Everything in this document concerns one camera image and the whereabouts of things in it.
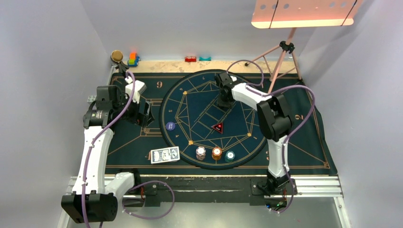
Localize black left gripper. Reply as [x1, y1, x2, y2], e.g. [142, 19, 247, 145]
[113, 91, 154, 127]

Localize purple small blind button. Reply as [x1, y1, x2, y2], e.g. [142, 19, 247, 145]
[165, 122, 176, 131]

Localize black red all-in triangle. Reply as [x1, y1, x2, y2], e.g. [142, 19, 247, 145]
[211, 122, 223, 134]

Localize orange chip stack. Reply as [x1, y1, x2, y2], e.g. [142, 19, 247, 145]
[211, 147, 222, 161]

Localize teal chip stack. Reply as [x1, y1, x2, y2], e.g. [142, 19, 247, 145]
[224, 151, 235, 162]

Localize pink white chip stack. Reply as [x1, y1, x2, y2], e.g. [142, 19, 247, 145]
[196, 146, 206, 161]

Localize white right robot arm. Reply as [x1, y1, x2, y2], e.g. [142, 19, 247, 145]
[214, 72, 292, 196]

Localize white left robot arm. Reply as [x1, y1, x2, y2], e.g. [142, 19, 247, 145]
[61, 82, 154, 224]

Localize teal toy block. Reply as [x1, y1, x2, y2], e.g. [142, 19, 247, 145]
[199, 56, 211, 61]

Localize rectangular dark green poker mat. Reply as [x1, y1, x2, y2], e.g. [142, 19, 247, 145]
[104, 72, 338, 176]

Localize red toy block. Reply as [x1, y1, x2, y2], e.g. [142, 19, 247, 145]
[184, 56, 197, 62]

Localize grey lego brick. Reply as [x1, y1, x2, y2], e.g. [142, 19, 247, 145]
[87, 95, 96, 104]

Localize orange green blue toy blocks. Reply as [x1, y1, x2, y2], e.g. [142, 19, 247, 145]
[127, 52, 140, 67]

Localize blue playing card deck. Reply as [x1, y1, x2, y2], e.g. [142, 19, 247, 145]
[151, 146, 180, 164]

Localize round blue poker mat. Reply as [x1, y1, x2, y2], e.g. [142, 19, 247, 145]
[159, 70, 268, 170]

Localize round brown knob stand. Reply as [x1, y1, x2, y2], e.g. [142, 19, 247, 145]
[110, 50, 129, 76]

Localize pink music stand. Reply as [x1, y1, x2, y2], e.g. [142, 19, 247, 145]
[251, 0, 363, 92]

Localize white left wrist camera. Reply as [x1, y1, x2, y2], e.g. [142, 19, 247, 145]
[125, 78, 147, 104]

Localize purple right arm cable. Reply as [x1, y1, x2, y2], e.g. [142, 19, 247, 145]
[226, 59, 317, 215]

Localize aluminium frame rail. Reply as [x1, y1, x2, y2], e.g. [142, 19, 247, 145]
[57, 175, 352, 228]

